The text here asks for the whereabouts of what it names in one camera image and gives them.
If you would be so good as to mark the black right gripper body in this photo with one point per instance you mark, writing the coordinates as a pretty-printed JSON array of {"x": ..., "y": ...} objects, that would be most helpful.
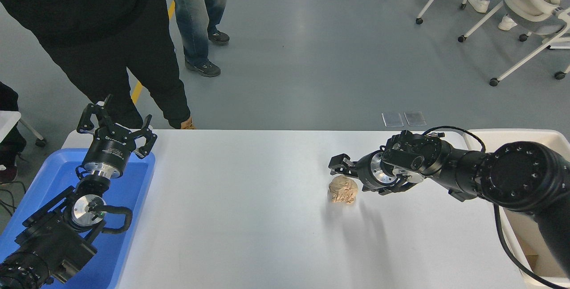
[{"x": 366, "y": 171}]

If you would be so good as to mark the large pale bin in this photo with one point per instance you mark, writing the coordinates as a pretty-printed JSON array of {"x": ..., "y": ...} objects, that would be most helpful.
[{"x": 534, "y": 231}]

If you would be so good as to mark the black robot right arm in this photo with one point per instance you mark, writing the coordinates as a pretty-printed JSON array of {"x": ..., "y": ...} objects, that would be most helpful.
[{"x": 516, "y": 175}]

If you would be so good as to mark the tan paper ball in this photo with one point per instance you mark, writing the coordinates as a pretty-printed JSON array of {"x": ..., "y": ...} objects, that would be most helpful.
[{"x": 343, "y": 191}]

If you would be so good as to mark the blue plastic tray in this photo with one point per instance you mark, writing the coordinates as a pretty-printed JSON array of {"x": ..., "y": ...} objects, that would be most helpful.
[{"x": 133, "y": 191}]

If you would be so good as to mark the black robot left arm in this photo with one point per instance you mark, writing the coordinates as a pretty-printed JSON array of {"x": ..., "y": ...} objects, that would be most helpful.
[{"x": 49, "y": 240}]

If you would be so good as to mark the clear floor plate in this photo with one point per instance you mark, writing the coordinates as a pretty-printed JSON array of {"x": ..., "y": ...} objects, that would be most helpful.
[
  {"x": 392, "y": 120},
  {"x": 415, "y": 118}
]

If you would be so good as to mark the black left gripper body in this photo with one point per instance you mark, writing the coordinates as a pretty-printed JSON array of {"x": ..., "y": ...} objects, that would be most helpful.
[{"x": 111, "y": 148}]

